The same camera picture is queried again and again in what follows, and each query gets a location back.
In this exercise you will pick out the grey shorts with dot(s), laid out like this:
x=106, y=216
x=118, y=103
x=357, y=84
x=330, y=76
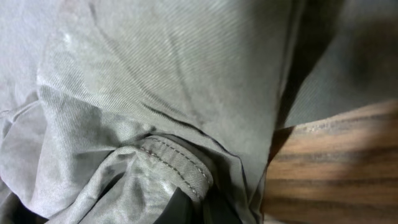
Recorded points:
x=107, y=107

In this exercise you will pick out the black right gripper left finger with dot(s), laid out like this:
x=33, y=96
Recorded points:
x=179, y=210

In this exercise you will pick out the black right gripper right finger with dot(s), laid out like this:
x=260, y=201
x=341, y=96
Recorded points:
x=217, y=210

